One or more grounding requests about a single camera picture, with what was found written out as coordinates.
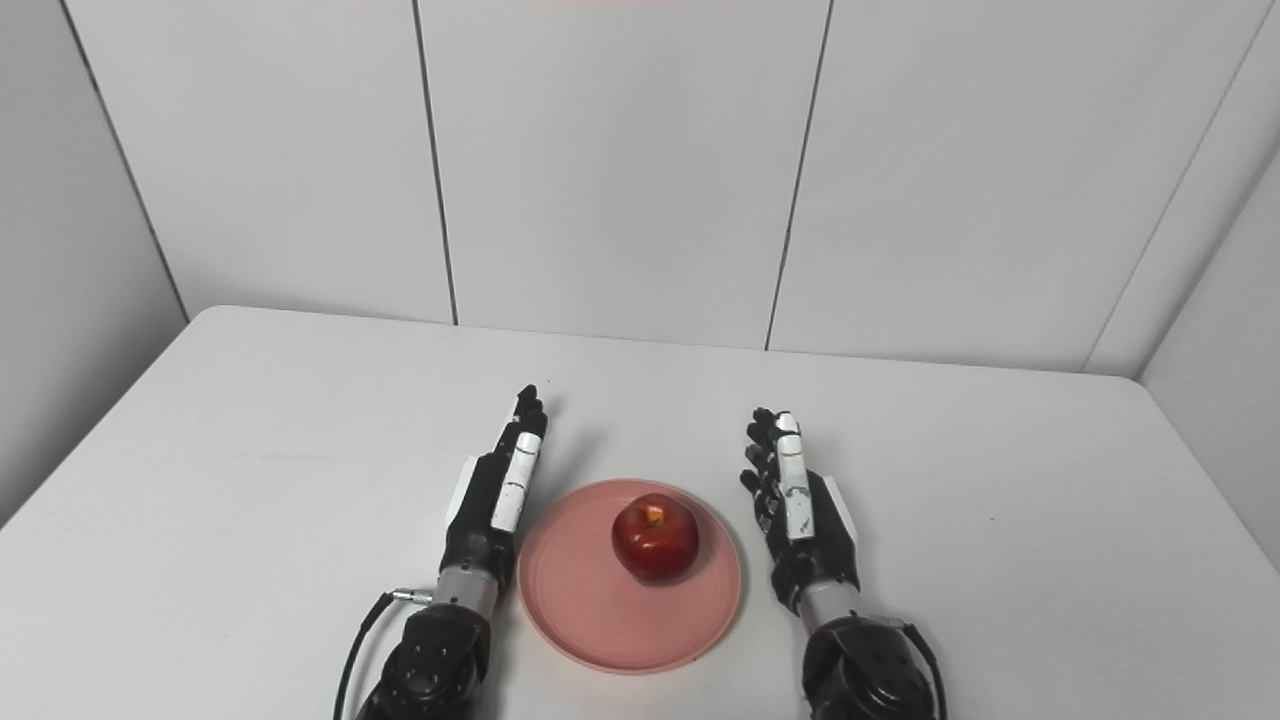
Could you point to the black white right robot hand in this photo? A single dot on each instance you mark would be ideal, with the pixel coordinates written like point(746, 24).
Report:
point(800, 500)

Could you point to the red apple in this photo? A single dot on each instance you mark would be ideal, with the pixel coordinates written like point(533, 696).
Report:
point(655, 540)

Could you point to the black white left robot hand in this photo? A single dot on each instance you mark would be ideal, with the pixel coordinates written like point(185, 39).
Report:
point(510, 490)

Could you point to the pink round plate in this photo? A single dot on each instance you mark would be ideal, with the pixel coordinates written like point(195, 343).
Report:
point(600, 620)

